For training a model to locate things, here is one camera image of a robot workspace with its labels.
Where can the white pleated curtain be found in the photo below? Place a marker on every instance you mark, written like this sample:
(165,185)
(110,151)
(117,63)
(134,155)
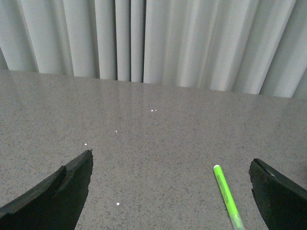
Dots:
(248,46)

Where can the green marker pen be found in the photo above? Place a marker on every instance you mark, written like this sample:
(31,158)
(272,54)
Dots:
(228,198)

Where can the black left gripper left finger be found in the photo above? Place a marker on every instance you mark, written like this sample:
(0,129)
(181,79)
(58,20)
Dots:
(55,203)

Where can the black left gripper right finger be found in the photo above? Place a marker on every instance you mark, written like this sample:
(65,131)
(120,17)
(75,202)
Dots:
(281,202)

